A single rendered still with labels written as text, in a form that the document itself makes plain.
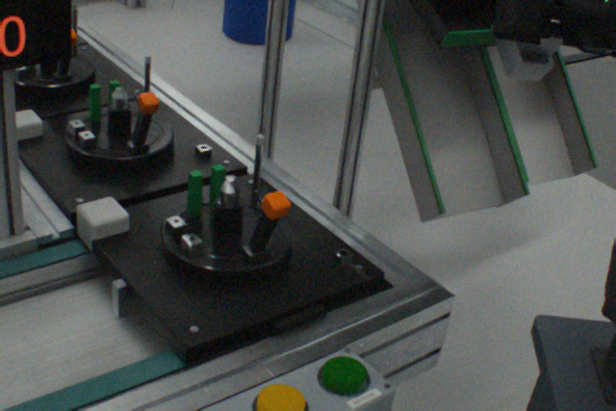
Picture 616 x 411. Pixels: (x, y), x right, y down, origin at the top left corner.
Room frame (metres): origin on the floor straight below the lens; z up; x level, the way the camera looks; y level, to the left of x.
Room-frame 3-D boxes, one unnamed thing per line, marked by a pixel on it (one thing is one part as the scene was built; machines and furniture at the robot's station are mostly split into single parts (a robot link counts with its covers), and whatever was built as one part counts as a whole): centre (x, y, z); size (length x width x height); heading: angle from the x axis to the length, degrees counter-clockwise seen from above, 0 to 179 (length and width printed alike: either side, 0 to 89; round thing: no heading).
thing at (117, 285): (0.62, 0.17, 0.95); 0.01 x 0.01 x 0.04; 41
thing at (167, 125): (0.90, 0.25, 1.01); 0.24 x 0.24 x 0.13; 41
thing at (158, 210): (0.71, 0.08, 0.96); 0.24 x 0.24 x 0.02; 41
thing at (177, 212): (0.71, 0.08, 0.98); 0.14 x 0.14 x 0.02
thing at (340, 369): (0.53, -0.05, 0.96); 0.04 x 0.04 x 0.02
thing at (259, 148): (0.77, 0.06, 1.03); 0.01 x 0.01 x 0.08; 41
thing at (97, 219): (0.72, 0.21, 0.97); 0.05 x 0.05 x 0.04; 41
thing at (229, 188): (0.71, 0.08, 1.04); 0.02 x 0.02 x 0.03
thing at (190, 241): (0.66, 0.11, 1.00); 0.02 x 0.01 x 0.02; 41
